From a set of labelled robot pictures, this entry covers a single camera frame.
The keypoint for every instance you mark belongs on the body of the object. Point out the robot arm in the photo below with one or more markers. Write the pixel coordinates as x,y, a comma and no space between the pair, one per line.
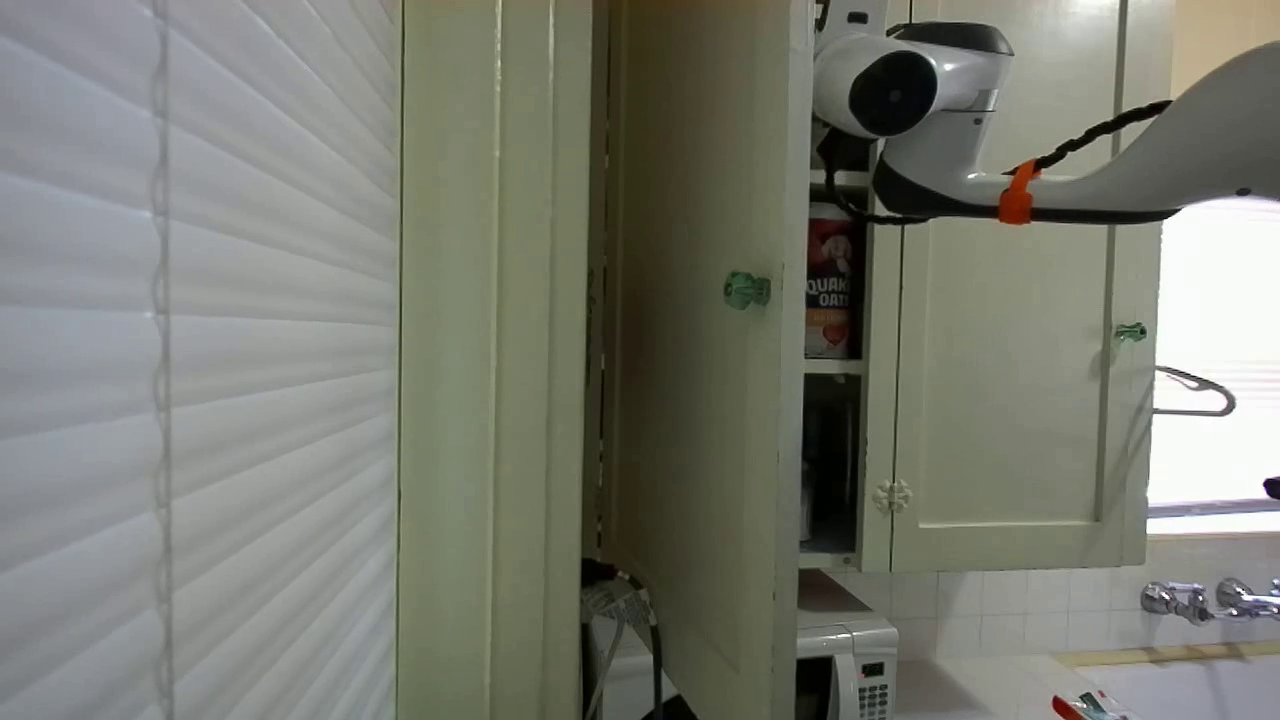
1200,150

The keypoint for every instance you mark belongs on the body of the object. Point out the white window blind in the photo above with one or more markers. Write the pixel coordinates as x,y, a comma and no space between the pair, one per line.
250,400

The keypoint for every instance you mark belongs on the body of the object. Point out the window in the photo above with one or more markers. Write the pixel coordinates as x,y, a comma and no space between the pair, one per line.
1220,350

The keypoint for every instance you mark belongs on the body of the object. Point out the green glass door knob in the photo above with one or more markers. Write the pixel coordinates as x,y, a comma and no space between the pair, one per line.
745,290
1131,332

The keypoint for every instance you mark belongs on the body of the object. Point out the chrome wall tap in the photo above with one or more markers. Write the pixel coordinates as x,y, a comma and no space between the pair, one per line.
1190,600

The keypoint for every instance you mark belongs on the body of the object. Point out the round oats canister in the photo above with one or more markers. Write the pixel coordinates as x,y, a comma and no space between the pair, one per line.
830,300

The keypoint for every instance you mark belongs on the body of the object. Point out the red packet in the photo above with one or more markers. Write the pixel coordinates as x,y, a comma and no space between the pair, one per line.
1085,708

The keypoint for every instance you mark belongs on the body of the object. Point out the white microwave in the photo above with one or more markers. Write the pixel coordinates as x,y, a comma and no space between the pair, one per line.
850,650

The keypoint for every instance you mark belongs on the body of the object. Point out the white sink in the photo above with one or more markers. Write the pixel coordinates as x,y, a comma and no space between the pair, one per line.
1190,695

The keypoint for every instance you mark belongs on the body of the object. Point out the cream wall cupboard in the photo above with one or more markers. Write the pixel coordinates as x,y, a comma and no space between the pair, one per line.
878,400

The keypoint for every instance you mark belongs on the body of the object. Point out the cream cupboard door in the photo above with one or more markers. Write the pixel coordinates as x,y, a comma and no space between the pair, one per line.
1000,400
700,450

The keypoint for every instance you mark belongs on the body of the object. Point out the grey clothes hanger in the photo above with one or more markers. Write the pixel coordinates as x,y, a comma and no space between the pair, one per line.
1205,385

